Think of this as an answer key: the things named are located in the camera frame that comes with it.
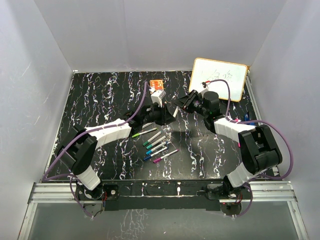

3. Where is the teal marker pen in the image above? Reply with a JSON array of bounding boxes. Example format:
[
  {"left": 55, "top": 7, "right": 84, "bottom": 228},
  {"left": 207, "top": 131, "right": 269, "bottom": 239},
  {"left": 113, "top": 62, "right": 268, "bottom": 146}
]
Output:
[{"left": 146, "top": 135, "right": 166, "bottom": 150}]

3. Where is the magenta marker pen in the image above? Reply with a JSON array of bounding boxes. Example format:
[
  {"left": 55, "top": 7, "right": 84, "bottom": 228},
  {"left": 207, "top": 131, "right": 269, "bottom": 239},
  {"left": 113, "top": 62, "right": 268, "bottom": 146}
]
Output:
[{"left": 153, "top": 149, "right": 179, "bottom": 164}]

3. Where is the aluminium rail frame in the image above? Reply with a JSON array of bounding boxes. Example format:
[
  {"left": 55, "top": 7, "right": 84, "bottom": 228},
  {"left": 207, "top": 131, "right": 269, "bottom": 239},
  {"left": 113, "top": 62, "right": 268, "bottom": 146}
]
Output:
[{"left": 18, "top": 180, "right": 309, "bottom": 240}]

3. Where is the dark green marker pen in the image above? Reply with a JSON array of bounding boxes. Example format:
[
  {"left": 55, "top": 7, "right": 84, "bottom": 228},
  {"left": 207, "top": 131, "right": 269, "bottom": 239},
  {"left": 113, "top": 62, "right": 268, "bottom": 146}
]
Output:
[{"left": 143, "top": 131, "right": 162, "bottom": 147}]

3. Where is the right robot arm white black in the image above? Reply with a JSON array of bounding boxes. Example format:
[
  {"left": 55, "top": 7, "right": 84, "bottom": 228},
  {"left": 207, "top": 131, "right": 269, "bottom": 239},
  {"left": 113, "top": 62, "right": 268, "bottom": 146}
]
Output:
[{"left": 173, "top": 90, "right": 283, "bottom": 199}]

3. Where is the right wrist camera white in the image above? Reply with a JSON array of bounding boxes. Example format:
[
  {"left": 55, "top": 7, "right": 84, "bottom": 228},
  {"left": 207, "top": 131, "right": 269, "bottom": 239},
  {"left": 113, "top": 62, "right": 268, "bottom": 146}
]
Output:
[{"left": 199, "top": 81, "right": 211, "bottom": 95}]

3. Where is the black base frame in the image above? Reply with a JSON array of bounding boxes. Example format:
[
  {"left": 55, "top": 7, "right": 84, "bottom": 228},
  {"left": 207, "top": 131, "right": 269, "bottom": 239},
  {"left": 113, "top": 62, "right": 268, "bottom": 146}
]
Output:
[{"left": 75, "top": 179, "right": 251, "bottom": 211}]

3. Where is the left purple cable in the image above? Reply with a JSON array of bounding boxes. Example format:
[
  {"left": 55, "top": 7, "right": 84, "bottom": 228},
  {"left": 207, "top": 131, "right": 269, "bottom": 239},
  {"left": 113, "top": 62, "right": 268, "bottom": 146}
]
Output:
[{"left": 41, "top": 81, "right": 155, "bottom": 218}]

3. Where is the pink marker pen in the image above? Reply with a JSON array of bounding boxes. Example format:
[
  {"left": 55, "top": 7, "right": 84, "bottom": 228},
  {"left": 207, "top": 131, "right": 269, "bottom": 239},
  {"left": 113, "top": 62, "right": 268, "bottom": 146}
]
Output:
[{"left": 173, "top": 106, "right": 179, "bottom": 118}]

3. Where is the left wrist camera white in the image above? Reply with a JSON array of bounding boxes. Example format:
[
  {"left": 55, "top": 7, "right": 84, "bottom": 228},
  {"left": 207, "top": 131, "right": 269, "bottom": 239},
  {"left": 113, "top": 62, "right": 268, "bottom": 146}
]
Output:
[{"left": 150, "top": 87, "right": 166, "bottom": 107}]

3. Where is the dark blue marker pen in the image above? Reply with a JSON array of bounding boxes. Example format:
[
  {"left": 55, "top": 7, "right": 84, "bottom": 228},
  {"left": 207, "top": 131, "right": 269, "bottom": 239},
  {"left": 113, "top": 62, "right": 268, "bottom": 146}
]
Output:
[{"left": 143, "top": 146, "right": 168, "bottom": 161}]

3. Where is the white board orange frame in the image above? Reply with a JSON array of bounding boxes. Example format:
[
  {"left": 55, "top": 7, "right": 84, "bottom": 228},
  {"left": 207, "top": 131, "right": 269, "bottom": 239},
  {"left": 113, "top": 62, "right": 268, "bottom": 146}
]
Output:
[{"left": 188, "top": 57, "right": 248, "bottom": 102}]

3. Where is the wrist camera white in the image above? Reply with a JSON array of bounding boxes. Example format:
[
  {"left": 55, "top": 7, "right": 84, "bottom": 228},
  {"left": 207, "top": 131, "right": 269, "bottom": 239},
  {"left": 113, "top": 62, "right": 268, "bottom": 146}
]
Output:
[
  {"left": 199, "top": 81, "right": 211, "bottom": 95},
  {"left": 150, "top": 87, "right": 166, "bottom": 107}
]

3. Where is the cyan marker pen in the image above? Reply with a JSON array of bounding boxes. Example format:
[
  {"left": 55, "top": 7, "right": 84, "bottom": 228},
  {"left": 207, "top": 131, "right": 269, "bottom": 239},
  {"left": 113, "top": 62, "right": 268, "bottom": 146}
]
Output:
[{"left": 146, "top": 141, "right": 167, "bottom": 155}]

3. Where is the blue object at edge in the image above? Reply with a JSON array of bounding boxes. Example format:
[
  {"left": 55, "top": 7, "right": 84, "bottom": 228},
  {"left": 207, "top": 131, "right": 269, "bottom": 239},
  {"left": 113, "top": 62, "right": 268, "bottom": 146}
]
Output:
[{"left": 244, "top": 112, "right": 250, "bottom": 122}]

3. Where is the light green marker pen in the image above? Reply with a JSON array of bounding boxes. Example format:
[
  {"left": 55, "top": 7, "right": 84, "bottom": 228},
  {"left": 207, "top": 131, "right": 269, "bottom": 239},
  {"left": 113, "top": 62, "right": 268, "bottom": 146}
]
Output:
[{"left": 131, "top": 127, "right": 158, "bottom": 138}]

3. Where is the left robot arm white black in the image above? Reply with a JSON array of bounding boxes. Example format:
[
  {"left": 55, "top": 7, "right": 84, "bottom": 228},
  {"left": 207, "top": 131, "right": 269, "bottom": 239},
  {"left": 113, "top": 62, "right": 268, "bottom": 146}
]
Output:
[{"left": 55, "top": 103, "right": 176, "bottom": 200}]

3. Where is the light blue marker pen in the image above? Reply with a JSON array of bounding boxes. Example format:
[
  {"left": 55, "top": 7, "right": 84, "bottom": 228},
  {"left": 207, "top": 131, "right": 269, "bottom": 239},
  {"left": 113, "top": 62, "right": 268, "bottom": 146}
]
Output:
[{"left": 142, "top": 122, "right": 153, "bottom": 129}]

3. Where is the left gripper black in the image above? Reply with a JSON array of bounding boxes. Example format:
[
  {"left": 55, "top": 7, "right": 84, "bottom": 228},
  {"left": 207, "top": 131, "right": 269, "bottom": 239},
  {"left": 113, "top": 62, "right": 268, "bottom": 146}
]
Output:
[{"left": 141, "top": 102, "right": 176, "bottom": 127}]

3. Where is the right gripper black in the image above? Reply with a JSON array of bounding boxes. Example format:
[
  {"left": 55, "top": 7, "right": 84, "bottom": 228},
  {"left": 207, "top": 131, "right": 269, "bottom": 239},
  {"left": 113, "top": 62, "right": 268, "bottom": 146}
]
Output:
[{"left": 173, "top": 89, "right": 209, "bottom": 118}]

